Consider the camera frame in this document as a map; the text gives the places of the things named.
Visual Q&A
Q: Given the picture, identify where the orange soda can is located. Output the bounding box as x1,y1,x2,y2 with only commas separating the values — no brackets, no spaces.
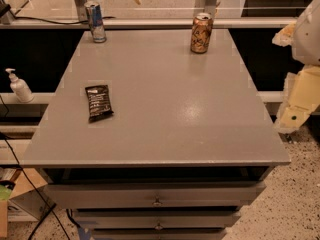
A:
190,13,213,54

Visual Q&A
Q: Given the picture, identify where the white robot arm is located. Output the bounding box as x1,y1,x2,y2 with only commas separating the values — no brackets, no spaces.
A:
272,0,320,134

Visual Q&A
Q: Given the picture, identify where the blue silver redbull can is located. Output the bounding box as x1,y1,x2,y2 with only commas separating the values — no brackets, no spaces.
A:
84,1,107,43

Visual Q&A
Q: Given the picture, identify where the grey drawer cabinet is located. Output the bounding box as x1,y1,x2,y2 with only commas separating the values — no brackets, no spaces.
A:
21,28,292,240

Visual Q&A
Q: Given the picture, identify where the black snack packet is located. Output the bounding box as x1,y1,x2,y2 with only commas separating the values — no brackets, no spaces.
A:
85,85,113,123

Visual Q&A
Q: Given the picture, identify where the middle grey drawer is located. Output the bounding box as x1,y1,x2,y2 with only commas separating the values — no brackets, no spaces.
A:
74,209,240,229

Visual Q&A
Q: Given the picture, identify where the grey drawer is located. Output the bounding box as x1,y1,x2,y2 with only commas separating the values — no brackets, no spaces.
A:
45,182,266,209
92,228,226,240
74,209,240,229

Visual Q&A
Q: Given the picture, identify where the top grey drawer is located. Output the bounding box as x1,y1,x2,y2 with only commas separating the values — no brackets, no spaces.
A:
45,182,266,209

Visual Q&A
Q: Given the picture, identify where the bottom grey drawer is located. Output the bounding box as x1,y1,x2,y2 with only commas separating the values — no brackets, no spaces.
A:
92,228,226,240

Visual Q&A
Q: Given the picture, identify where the white pump lotion bottle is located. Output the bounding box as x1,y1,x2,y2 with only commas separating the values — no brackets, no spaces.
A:
5,68,33,103

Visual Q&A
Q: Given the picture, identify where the cardboard box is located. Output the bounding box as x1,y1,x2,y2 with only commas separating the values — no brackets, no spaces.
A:
0,168,47,238

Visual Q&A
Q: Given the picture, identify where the green item in box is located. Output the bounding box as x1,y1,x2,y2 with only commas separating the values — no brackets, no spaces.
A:
0,181,15,200

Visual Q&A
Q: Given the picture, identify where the black cable on ledge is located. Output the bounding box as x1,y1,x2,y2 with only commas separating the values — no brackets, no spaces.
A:
13,15,117,26

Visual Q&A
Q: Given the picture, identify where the black floor cable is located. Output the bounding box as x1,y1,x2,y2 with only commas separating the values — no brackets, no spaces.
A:
0,132,72,240

